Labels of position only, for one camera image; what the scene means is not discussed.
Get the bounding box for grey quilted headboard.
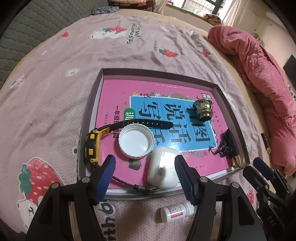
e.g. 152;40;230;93
1;1;108;86

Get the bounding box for black gold lipstick tube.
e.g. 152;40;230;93
224;129;242;168

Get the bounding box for black wall television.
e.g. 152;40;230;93
283;55;296;79

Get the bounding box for cream window curtain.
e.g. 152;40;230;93
153;0;168;15

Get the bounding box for pink crumpled quilt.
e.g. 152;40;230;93
208;26;295;176

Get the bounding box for white earbuds case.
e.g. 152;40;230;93
147;147;180;190

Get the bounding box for pink strawberry print bedsheet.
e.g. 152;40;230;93
1;13;264;240

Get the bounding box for brass metal knob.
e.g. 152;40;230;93
193;98;213;122

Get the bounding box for white bottle cap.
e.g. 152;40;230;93
118;123;154;160

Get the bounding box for brown patterned cushion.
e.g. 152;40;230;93
203;14;222;26

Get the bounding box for white pill bottle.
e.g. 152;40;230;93
160;201;197;223

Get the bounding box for shallow grey cardboard box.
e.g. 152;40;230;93
78;67;251;201

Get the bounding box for black framed window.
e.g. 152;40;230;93
182;0;226;16

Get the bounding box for yellow black wristwatch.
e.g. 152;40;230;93
83;118;173;196

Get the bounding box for stack of folded clothes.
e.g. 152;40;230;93
108;0;154;8

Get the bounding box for pink blue book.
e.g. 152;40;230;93
95;79;231;176

